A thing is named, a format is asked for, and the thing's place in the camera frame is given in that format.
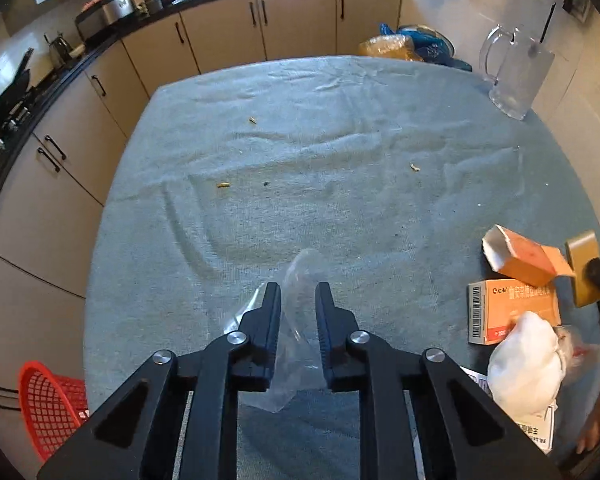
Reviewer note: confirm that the clear red-printed plastic bag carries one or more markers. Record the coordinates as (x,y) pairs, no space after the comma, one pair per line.
(580,355)

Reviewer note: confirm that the black wok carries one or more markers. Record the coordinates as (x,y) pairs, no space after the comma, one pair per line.
(5,105)

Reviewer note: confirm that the clear glass pitcher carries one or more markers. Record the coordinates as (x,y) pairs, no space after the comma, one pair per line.
(517,80)

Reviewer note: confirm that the orange plastic bag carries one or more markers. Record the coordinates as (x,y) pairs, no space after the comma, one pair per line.
(385,46)

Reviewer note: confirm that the clear plastic wrapper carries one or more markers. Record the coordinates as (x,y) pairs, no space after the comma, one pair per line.
(300,345)

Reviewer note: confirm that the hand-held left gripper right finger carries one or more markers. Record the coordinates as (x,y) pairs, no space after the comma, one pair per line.
(326,340)

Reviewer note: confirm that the orange barcode box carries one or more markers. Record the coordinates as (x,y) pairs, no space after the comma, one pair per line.
(505,300)

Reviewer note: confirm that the wall power socket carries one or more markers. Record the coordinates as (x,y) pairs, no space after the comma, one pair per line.
(577,2)

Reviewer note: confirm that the torn orange cardboard box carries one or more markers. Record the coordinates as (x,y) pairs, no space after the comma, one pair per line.
(525,255)

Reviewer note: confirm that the silver rice cooker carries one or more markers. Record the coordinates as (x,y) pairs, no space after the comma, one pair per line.
(117,7)

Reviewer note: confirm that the crumpled white tissue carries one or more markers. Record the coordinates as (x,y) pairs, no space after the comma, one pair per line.
(522,365)

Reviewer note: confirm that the blue plastic bag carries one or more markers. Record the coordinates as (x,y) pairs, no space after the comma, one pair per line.
(430,45)

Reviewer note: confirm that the beige kitchen base cabinets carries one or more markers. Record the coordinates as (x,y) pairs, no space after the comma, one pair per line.
(220,30)

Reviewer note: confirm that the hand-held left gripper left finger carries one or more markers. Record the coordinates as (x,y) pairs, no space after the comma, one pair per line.
(271,340)

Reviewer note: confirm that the black gas stove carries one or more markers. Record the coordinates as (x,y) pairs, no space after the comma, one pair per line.
(15,120)

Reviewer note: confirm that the grey tablecloth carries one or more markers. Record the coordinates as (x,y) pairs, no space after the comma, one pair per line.
(305,200)

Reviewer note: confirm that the steel kettle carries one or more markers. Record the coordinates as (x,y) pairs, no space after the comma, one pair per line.
(60,52)

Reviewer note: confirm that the red plastic mesh basket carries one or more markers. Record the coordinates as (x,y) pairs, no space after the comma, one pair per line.
(50,410)

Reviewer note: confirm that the person's right hand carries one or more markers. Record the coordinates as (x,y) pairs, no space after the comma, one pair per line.
(597,420)

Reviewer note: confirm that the white paper leaflet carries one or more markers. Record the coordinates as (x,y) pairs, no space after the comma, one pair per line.
(535,430)

